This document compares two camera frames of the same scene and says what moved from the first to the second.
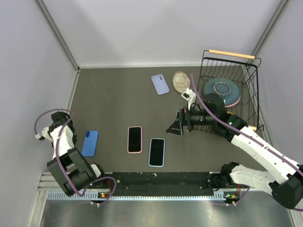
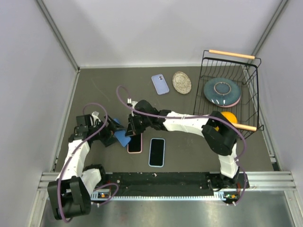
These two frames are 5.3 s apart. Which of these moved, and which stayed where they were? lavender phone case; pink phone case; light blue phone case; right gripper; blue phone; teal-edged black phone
Moved: right gripper; blue phone
Stayed: light blue phone case; lavender phone case; teal-edged black phone; pink phone case
